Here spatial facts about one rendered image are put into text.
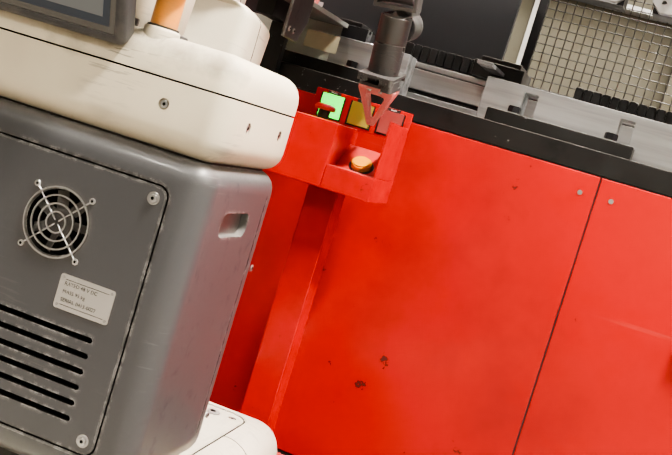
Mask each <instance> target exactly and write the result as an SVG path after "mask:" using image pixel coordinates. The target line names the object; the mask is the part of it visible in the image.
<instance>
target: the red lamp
mask: <svg viewBox="0 0 672 455"><path fill-rule="evenodd" d="M403 119H404V115H401V114H397V113H394V112H391V111H387V110H386V111H385V112H384V113H383V114H382V116H381V117H380V119H379V123H378V126H377V129H376V132H379V133H383V134H387V131H388V128H389V125H390V122H393V123H395V124H397V125H400V126H401V125H402V122H403Z"/></svg>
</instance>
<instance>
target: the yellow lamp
mask: <svg viewBox="0 0 672 455"><path fill-rule="evenodd" d="M346 123H349V124H353V125H356V126H359V127H363V128H366V129H368V126H369V125H367V124H366V120H365V114H364V108H363V104H362V103H360V102H357V101H353V102H352V105H351V109H350V112H349V115H348V118H347V122H346Z"/></svg>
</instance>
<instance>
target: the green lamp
mask: <svg viewBox="0 0 672 455"><path fill-rule="evenodd" d="M344 100H345V98H343V97H340V96H336V95H333V94H329V93H326V92H324V93H323V96H322V99H321V102H322V103H326V104H329V105H331V106H334V107H335V108H336V111H335V112H334V113H333V112H330V115H329V118H333V119H336V120H338V119H339V116H340V113H341V109H342V106H343V103H344Z"/></svg>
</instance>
